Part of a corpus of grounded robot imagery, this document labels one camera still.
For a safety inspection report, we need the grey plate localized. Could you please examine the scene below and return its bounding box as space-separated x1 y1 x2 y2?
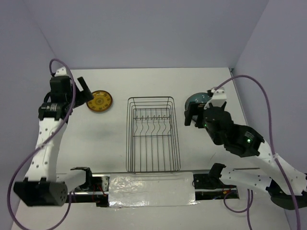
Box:
185 92 211 122

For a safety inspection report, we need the yellow patterned plate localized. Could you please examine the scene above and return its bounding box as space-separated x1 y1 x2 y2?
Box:
86 90 113 113

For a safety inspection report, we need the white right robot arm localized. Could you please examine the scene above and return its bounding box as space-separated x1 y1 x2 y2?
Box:
184 102 307 210

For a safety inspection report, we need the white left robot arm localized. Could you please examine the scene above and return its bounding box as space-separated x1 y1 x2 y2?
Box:
13 75 94 207

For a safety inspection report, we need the silver foil tape sheet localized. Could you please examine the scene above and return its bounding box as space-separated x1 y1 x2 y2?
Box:
108 172 197 208

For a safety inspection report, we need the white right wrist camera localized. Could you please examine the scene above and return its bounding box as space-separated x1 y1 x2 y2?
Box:
204 87 227 110

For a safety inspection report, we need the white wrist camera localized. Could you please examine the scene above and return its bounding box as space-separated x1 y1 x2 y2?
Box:
204 87 227 110
55 67 68 77

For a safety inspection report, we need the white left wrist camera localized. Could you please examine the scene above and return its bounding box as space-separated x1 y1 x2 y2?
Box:
55 67 68 77

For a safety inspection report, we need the grey wire dish rack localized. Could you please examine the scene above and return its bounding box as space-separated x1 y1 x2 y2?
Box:
126 96 181 173

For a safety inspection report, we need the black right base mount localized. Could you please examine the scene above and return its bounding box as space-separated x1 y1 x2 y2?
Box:
192 173 239 201

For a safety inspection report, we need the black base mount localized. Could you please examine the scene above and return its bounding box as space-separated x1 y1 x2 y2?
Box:
192 173 239 201
71 174 110 207

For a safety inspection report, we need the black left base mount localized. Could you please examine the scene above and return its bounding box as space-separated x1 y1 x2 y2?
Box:
71 174 110 207

